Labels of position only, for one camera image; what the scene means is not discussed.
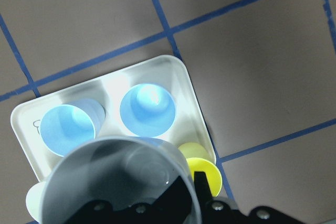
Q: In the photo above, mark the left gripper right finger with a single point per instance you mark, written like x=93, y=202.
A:
x=222, y=210

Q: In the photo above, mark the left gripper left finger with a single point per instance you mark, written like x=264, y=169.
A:
x=147, y=205

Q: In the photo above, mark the blue cup back left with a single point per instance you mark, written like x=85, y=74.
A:
x=64, y=127

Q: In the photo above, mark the blue cup back right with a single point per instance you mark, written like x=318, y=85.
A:
x=147, y=110

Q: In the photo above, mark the beige serving tray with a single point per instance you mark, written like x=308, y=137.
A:
x=109, y=89

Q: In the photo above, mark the blue cup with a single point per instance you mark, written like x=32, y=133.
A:
x=64, y=127
x=147, y=110

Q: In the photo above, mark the yellow plastic cup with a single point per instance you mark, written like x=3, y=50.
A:
x=199, y=160

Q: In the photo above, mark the grey plastic cup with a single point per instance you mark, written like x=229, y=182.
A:
x=123, y=171

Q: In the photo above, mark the pale green plastic cup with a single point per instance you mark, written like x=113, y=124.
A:
x=33, y=200

